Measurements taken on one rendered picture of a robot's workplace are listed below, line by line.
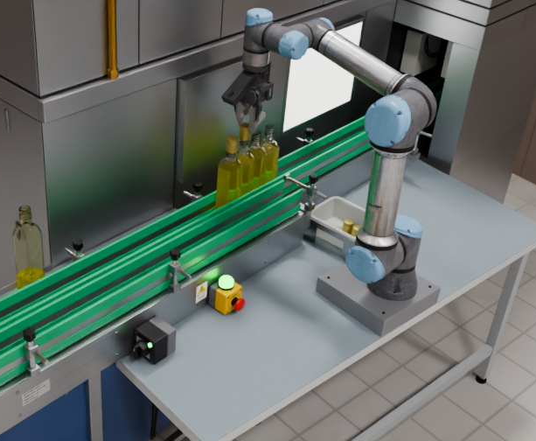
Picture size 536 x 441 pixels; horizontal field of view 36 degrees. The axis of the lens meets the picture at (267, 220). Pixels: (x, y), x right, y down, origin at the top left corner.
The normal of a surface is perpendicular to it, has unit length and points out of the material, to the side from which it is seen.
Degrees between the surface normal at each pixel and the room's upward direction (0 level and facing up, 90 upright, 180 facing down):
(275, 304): 0
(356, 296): 3
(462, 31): 90
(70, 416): 90
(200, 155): 90
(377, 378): 0
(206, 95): 90
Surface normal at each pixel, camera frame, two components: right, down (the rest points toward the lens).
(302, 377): 0.09, -0.83
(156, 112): 0.76, 0.42
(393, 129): -0.66, 0.21
